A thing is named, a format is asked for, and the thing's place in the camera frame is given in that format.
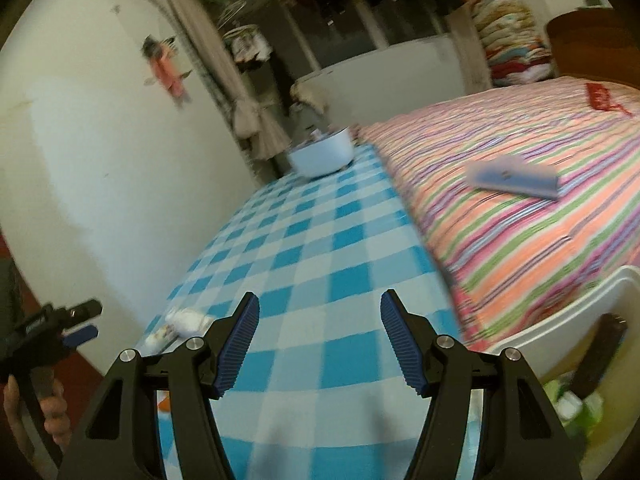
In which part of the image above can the striped bed sheet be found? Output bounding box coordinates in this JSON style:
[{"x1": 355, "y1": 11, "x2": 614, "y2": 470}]
[{"x1": 357, "y1": 76, "x2": 640, "y2": 352}]

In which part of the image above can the green snack bag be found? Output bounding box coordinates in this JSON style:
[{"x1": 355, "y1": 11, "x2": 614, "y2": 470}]
[{"x1": 575, "y1": 387, "x2": 606, "y2": 433}]

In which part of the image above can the person's left hand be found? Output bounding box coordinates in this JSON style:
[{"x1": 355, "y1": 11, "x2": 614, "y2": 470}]
[{"x1": 2, "y1": 376, "x2": 67, "y2": 463}]

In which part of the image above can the white tub with pencils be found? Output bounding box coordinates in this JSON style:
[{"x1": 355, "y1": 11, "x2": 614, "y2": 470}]
[{"x1": 286, "y1": 126, "x2": 357, "y2": 179}]

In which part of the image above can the wooden headboard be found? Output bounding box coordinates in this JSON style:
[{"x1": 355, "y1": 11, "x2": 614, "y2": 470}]
[{"x1": 545, "y1": 7, "x2": 640, "y2": 92}]

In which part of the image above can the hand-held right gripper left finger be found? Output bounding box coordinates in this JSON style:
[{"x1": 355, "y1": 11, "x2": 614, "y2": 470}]
[{"x1": 57, "y1": 291, "x2": 262, "y2": 480}]

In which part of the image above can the stack of folded quilts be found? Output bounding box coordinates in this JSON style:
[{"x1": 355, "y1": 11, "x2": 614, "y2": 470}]
[{"x1": 471, "y1": 0, "x2": 555, "y2": 87}]

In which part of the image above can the white plastic bin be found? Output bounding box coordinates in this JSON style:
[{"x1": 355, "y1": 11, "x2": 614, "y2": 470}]
[{"x1": 487, "y1": 264, "x2": 640, "y2": 480}]

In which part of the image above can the white bottle with cartoon label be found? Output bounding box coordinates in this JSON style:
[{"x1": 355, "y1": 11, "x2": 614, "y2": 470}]
[{"x1": 144, "y1": 322, "x2": 179, "y2": 357}]

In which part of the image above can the beige curtain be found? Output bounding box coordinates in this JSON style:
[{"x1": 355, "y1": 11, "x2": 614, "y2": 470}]
[{"x1": 169, "y1": 0, "x2": 292, "y2": 162}]

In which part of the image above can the red wall doll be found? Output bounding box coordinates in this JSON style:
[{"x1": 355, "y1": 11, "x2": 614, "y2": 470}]
[{"x1": 141, "y1": 34, "x2": 195, "y2": 109}]

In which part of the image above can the red pouch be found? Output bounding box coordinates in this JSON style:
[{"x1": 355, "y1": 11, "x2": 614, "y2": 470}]
[{"x1": 584, "y1": 82, "x2": 635, "y2": 117}]

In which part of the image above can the white crumpled paper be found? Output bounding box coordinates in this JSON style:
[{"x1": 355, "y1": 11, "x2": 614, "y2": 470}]
[{"x1": 166, "y1": 309, "x2": 212, "y2": 339}]

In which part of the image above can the blue checked tablecloth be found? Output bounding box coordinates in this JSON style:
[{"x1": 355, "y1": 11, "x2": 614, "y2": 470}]
[{"x1": 145, "y1": 142, "x2": 481, "y2": 480}]

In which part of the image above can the green plastic bag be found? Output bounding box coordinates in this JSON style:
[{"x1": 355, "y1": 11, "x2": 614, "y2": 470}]
[{"x1": 542, "y1": 379, "x2": 568, "y2": 406}]

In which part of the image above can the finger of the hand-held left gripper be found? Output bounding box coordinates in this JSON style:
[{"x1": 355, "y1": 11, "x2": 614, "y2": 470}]
[
  {"x1": 60, "y1": 299, "x2": 103, "y2": 323},
  {"x1": 60, "y1": 325, "x2": 99, "y2": 352}
]

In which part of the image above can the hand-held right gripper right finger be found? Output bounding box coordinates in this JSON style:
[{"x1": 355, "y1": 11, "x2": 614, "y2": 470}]
[{"x1": 379, "y1": 289, "x2": 585, "y2": 480}]

